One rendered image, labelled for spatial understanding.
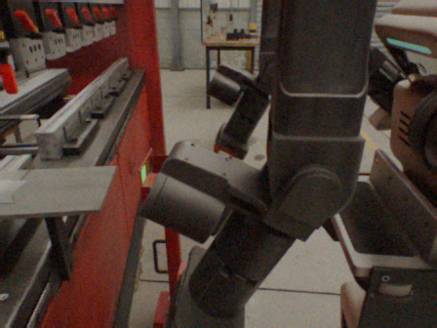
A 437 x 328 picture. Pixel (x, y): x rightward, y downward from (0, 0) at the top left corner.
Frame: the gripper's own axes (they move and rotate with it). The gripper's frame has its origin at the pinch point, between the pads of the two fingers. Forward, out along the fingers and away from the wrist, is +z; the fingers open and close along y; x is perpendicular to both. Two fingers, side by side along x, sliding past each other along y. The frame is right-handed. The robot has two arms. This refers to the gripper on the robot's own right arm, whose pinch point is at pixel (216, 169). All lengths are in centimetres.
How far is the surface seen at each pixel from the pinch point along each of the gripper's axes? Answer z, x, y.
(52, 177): 15.1, -30.5, 7.7
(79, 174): 12.8, -26.0, 5.9
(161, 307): 91, 14, -37
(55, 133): 27, -47, -28
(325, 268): 65, 92, -81
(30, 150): 45, -57, -38
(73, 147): 31, -41, -31
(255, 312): 83, 57, -48
